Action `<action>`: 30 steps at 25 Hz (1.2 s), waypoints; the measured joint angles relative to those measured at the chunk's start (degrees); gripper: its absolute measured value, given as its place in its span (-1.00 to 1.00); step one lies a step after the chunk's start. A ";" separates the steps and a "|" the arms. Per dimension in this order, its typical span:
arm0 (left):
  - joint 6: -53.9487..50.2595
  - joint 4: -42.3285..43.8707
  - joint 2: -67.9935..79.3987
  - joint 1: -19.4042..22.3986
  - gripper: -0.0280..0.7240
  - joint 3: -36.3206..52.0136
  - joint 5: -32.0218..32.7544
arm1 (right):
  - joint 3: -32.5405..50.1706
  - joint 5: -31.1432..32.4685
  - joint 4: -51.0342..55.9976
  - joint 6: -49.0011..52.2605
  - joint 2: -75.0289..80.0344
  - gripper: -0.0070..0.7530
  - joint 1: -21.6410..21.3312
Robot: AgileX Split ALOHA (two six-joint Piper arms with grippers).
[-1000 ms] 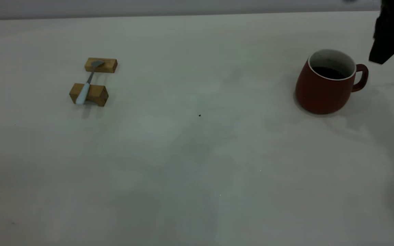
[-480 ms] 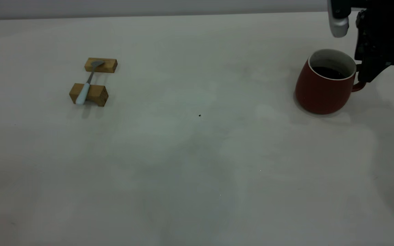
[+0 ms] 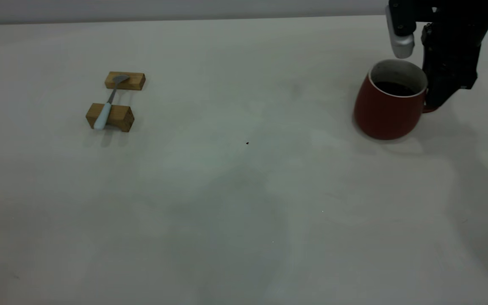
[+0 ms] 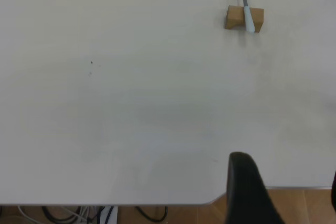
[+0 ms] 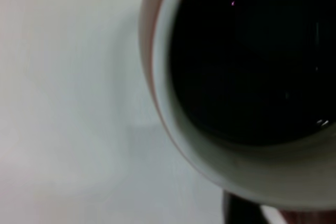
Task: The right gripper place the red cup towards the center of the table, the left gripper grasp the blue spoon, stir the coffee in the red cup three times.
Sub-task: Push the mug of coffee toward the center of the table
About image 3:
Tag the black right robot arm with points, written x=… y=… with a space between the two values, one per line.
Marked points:
x=472 y=17

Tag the thick wooden block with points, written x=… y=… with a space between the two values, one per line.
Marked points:
x=121 y=117

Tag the red ceramic mug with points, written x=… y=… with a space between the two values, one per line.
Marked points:
x=386 y=116

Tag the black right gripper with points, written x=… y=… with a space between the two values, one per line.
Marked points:
x=451 y=63

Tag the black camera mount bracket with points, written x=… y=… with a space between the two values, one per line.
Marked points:
x=409 y=12

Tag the thin wooden block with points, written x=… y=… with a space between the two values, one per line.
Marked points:
x=136 y=81

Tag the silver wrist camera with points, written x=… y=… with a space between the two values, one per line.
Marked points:
x=401 y=44

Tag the dark coffee liquid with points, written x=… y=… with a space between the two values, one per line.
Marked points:
x=394 y=88

